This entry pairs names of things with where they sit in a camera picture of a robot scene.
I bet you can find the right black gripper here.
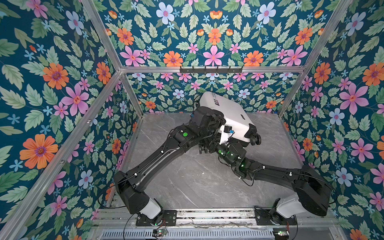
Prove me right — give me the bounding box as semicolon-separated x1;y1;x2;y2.
205;134;236;169

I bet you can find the white hard-shell suitcase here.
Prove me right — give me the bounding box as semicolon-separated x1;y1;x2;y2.
199;92;262;147

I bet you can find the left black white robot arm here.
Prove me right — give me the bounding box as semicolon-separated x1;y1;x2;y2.
114;107;226;221

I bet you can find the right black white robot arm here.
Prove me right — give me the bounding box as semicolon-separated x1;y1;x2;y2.
201;141;333;217

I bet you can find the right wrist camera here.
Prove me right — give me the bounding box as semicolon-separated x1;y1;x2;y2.
219;125;235;145

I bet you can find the black hook rail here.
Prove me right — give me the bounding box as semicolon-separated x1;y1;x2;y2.
179;66;243;75

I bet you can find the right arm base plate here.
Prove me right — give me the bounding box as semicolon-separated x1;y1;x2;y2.
254;207;298;226

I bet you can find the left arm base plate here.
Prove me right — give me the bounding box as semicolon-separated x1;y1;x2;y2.
136;210;178;227

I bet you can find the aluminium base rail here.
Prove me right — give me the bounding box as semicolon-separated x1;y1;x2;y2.
91;208;341;230

